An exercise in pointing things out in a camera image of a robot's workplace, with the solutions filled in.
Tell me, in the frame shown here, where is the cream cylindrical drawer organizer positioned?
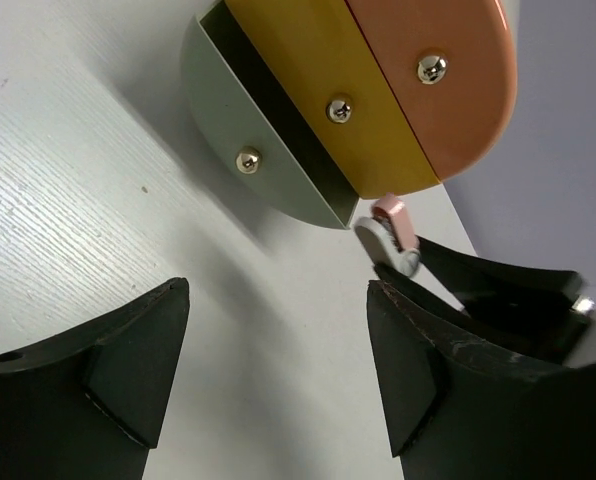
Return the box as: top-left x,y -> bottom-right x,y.
499,0 -> 521,29

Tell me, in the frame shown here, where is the grey-green bottom drawer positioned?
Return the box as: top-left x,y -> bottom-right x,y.
180,1 -> 359,229

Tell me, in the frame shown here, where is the pink white mini stapler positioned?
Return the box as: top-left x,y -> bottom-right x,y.
353,194 -> 421,278

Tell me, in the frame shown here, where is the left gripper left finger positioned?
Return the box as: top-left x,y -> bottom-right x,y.
0,278 -> 190,479

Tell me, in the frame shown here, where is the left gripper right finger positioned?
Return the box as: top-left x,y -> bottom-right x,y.
367,281 -> 596,479

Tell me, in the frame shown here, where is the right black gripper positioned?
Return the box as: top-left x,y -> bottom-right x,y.
372,237 -> 596,368

